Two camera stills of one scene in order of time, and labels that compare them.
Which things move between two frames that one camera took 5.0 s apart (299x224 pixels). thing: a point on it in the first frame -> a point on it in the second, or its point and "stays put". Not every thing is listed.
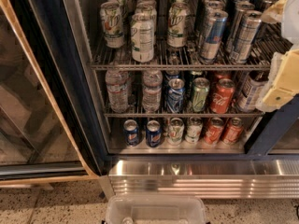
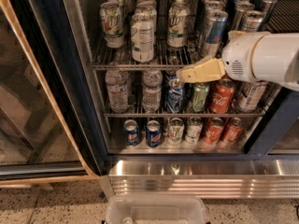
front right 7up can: (177, 24) stays put
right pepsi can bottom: (153, 133) stays put
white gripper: (291, 19) -> (238, 57)
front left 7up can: (112, 24) stays put
